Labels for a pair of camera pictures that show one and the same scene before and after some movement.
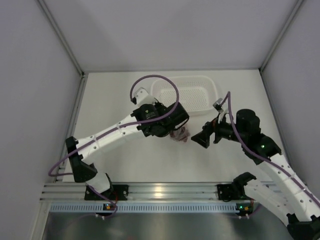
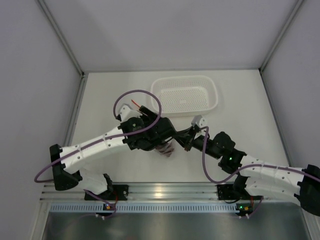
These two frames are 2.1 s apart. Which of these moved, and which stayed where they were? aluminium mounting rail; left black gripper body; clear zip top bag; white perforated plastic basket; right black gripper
Moved: right black gripper; left black gripper body; clear zip top bag
Stayed: white perforated plastic basket; aluminium mounting rail
